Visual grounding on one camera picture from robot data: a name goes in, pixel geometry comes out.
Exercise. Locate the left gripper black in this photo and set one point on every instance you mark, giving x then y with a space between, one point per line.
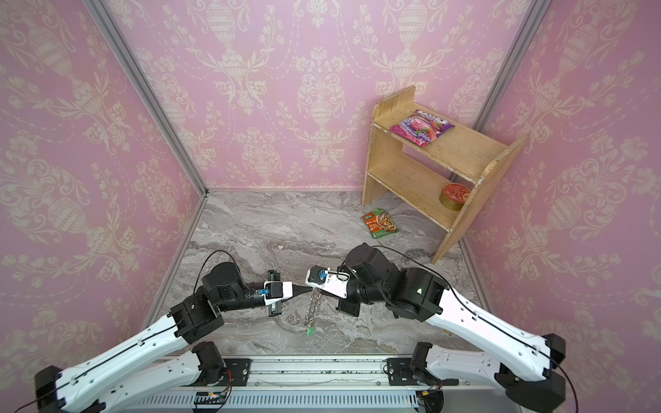
274 311

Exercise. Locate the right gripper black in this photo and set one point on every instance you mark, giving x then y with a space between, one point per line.
349 303

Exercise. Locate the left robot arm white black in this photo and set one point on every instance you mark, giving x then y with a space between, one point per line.
80 388

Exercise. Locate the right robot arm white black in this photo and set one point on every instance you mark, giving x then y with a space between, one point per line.
524 366

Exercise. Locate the green orange snack packet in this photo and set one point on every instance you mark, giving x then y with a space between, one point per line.
379 223

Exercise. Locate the red round tin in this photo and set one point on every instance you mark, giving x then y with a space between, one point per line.
454 196

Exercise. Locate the wooden shelf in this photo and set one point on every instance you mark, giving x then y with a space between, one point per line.
417 174

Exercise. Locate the pink snack bag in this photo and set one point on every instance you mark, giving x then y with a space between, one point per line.
422 128

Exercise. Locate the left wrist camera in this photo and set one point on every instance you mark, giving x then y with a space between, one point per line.
274 292

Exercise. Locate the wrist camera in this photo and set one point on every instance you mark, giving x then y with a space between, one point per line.
328 281
274 292

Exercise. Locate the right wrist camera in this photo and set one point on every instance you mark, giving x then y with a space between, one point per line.
328 281

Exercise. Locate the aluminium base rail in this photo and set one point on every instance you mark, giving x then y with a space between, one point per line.
325 384

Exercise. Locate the aluminium corner post left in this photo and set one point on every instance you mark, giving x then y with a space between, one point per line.
103 18

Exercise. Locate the aluminium corner post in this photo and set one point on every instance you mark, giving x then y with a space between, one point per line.
103 18
532 20

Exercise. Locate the aluminium corner post right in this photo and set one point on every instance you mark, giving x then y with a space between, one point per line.
532 20

